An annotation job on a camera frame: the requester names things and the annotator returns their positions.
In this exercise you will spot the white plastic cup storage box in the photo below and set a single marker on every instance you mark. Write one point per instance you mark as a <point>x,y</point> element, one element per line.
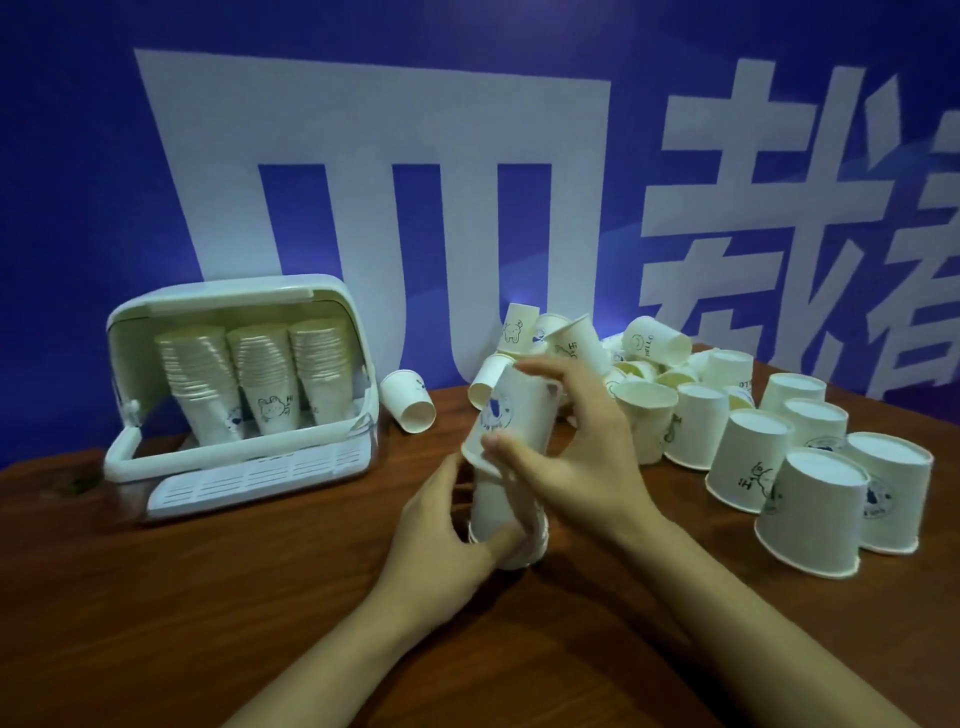
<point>247,469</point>

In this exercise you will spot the person's left hand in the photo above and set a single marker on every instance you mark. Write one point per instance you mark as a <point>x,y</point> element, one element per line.
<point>435,547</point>

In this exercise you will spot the short stack of nested cups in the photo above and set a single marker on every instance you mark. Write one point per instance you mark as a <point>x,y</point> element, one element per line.
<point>491,510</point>

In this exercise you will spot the person's right forearm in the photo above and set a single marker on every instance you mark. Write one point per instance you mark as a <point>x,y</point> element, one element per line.
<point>750,637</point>

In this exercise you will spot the person's left forearm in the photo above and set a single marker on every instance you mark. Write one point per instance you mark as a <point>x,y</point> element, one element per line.
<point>337,660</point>

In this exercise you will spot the tall stack of nested cups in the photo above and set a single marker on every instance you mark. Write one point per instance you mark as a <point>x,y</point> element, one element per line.
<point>322,367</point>
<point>202,390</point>
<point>266,382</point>

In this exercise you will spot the plain white paper cup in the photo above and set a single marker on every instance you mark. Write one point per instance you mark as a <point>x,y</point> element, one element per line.
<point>405,397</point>

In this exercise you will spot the person's left thumb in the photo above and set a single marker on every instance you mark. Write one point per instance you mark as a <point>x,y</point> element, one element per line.
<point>504,543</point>

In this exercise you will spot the person's right hand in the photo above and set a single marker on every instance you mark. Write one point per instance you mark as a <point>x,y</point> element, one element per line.
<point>592,465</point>

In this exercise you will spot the person's right thumb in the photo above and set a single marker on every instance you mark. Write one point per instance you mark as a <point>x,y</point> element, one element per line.
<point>514,454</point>

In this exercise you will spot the pile of white paper cups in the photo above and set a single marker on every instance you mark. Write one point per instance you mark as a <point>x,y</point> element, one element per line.
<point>810,510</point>

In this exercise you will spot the blue banner with white characters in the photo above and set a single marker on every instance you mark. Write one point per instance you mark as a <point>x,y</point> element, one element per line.
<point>75,187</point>

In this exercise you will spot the white printed paper cup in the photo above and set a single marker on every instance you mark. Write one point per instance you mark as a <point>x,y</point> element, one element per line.
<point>517,409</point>

